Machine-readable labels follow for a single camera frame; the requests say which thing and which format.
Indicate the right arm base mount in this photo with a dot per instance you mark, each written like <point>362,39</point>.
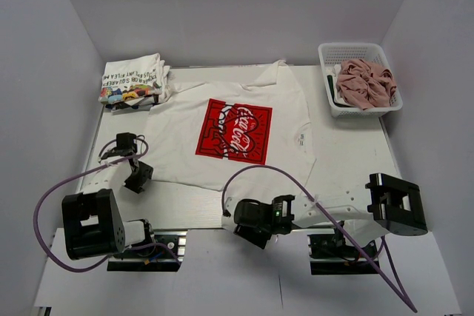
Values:
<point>331,255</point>

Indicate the folded white printed t-shirts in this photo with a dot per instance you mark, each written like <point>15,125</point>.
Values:
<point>134,83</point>

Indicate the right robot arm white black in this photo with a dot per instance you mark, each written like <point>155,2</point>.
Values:
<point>384,205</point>

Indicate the white plastic basket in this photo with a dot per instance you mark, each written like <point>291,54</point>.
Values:
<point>335,53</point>

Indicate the pink t-shirt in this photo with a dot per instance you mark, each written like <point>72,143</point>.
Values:
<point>365,84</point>

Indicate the green and white t-shirt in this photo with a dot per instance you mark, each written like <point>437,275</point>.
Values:
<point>332,73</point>

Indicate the white coca-cola t-shirt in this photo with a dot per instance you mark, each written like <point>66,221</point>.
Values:
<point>235,136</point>

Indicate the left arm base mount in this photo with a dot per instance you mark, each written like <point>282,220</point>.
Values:
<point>163,258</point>

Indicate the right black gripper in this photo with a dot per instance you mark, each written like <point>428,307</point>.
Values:
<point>247,233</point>

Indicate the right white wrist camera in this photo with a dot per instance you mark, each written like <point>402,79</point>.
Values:
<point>227,212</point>

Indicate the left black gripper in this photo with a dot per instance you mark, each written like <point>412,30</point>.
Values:
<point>147,172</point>

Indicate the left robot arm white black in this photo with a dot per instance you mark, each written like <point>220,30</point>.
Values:
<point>93,225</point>

